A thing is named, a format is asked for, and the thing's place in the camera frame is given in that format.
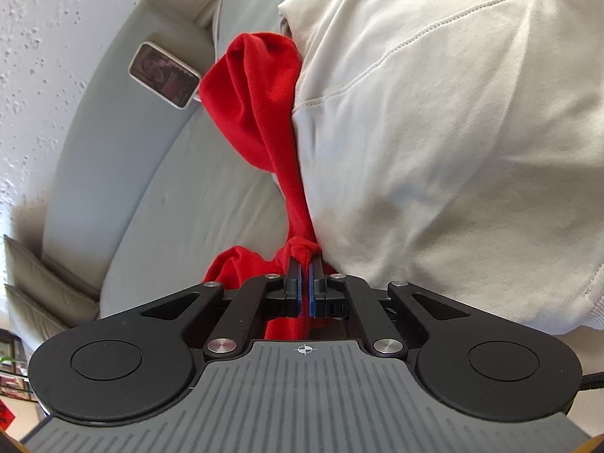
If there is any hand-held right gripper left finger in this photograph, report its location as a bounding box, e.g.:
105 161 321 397
101 257 305 358

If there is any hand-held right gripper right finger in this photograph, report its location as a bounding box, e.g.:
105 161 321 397
308 257 513 358

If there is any red t-shirt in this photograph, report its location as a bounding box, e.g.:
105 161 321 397
199 32 352 341

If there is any grey sofa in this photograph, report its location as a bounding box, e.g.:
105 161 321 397
40 0 303 322

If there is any cream sweatshirt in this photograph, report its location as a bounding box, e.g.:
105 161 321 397
278 0 604 336

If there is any beige cushion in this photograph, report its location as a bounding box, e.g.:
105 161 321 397
5 283 100 336
2 233 102 303

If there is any smartphone in white case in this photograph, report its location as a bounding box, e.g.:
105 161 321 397
128 42 201 111

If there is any black metal bookshelf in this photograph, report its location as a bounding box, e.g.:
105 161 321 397
0 328 45 404

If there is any black cable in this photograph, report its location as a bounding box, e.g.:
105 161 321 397
573 370 604 394

